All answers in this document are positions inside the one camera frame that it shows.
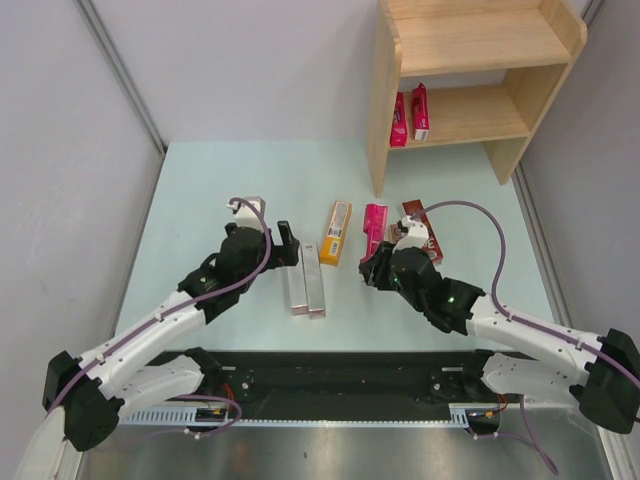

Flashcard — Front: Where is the white slotted cable duct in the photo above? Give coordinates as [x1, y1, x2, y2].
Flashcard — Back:
[122, 400, 501, 430]

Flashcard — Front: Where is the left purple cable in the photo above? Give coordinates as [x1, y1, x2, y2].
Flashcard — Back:
[42, 197, 274, 451]

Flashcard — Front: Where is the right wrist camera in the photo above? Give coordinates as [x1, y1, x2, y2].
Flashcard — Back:
[394, 215, 429, 251]

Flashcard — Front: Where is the gold R&O toothpaste box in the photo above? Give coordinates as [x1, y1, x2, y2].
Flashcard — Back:
[388, 223, 403, 244]

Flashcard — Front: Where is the pink toothpaste box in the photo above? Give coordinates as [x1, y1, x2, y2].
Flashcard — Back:
[360, 203, 388, 263]
[390, 92, 408, 148]
[411, 83, 430, 141]

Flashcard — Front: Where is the orange toothpaste box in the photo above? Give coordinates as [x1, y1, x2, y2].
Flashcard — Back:
[319, 201, 352, 266]

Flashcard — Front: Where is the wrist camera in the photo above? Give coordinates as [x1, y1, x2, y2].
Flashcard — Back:
[394, 215, 429, 251]
[227, 196, 266, 233]

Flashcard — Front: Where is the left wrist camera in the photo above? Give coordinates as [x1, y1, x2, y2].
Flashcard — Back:
[227, 196, 266, 233]

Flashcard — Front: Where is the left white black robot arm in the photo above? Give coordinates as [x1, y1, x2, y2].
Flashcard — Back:
[42, 221, 300, 452]

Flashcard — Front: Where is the silver toothpaste box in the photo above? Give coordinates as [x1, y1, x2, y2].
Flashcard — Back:
[286, 247, 308, 316]
[301, 243, 326, 318]

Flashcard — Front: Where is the wooden two-tier shelf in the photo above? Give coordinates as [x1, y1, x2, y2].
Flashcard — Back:
[366, 0, 588, 196]

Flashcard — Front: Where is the red 3D toothpaste box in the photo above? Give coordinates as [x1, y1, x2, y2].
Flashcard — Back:
[402, 199, 444, 266]

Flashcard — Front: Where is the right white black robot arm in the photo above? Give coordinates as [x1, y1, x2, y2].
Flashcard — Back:
[358, 242, 639, 434]

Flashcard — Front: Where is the purple cable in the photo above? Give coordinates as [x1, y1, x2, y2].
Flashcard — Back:
[42, 197, 274, 451]
[399, 199, 640, 476]

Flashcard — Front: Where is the left silver toothpaste box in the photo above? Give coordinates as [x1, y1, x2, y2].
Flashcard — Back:
[286, 247, 308, 316]

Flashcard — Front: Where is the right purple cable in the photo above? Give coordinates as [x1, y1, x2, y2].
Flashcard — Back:
[399, 199, 640, 476]

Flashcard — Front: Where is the right silver toothpaste box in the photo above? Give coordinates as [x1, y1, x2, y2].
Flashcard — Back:
[301, 243, 326, 318]

